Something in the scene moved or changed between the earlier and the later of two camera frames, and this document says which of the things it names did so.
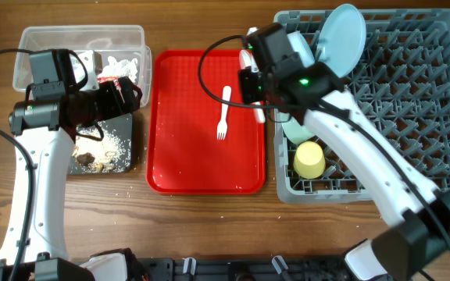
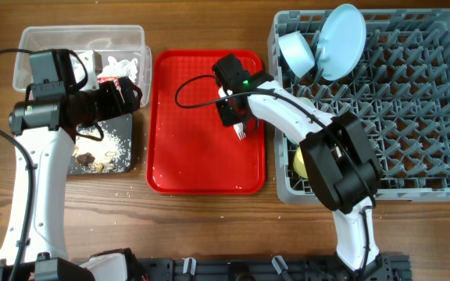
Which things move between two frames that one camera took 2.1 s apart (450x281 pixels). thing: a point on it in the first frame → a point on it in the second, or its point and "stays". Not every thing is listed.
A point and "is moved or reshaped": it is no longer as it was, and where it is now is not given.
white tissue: x=120 y=68 stays
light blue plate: x=342 y=39 stays
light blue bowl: x=301 y=46 stays
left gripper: x=114 y=108 stays
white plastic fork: x=222 y=127 is moved or reshaped
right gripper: x=247 y=79 → x=226 y=117
